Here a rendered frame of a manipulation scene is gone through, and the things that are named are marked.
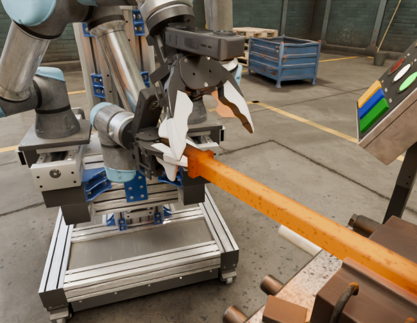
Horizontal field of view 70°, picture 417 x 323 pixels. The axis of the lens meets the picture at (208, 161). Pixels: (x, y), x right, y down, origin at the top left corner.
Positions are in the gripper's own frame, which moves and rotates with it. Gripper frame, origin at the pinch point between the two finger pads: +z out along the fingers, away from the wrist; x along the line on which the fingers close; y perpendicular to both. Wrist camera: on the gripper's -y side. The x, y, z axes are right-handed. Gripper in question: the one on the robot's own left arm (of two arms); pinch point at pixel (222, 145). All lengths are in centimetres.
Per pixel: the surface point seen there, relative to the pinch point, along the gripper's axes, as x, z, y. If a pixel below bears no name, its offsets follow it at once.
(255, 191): 0.9, 7.0, -4.4
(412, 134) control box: -40.5, 11.2, -9.7
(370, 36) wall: -872, -108, 310
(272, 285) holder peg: 1.7, 20.8, -2.7
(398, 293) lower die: 2.7, 17.0, -20.1
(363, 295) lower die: 4.5, 16.6, -17.8
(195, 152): -0.2, -0.2, 7.2
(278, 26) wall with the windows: -773, -236, 501
